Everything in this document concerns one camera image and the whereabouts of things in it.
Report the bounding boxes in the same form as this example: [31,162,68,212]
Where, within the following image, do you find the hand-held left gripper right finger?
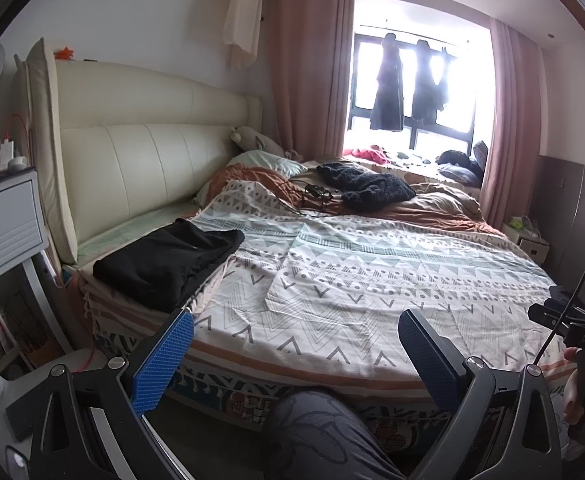
[398,308,563,480]

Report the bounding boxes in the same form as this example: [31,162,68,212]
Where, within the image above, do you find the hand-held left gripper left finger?
[30,307,196,480]

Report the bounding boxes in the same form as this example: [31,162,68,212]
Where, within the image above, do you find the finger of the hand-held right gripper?
[542,297,585,318]
[527,304,580,333]

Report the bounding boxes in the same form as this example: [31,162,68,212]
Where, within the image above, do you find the black button jacket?
[92,220,246,311]

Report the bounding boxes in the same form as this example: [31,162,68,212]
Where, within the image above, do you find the black folded garment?
[548,285,583,307]

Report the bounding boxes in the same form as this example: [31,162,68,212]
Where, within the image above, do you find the small white bedside cabinet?
[502,215,550,261]

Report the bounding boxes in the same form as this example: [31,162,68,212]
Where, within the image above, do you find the green white packet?
[507,216,540,236]

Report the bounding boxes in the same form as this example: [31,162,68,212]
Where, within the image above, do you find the patterned white blanket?
[87,180,573,401]

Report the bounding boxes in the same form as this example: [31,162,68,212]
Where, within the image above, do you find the person's leg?
[265,389,405,480]

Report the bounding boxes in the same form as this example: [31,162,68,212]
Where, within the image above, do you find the orange-brown duvet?
[207,157,508,238]

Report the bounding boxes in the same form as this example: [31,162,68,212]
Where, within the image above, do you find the dark cushion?
[435,140,490,183]

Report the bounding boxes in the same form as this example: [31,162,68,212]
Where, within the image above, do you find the black knit sweater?
[316,161,417,212]

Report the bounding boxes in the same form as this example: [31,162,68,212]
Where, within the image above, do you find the pink curtain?
[479,17,543,221]
[270,0,355,158]

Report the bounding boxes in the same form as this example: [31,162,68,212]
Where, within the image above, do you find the cream padded headboard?
[12,37,266,266]

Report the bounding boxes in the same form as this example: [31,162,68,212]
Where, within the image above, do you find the white nightstand with drawer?
[0,167,73,361]

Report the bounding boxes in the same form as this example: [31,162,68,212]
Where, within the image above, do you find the red cloth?
[345,144,395,163]

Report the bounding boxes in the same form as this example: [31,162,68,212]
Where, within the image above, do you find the light green pillow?
[227,151,309,177]

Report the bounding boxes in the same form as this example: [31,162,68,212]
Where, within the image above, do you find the beige plush toy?
[230,126,286,156]

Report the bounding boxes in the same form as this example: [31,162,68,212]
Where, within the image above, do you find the hanging dark garment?
[411,38,448,123]
[369,32,405,132]

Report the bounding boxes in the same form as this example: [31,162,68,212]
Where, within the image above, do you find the cream hanging cloth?
[224,0,264,68]

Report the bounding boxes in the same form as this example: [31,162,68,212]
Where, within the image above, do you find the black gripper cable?
[532,252,585,368]

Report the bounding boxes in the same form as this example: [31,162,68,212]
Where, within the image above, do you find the thin black cables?
[272,177,335,218]

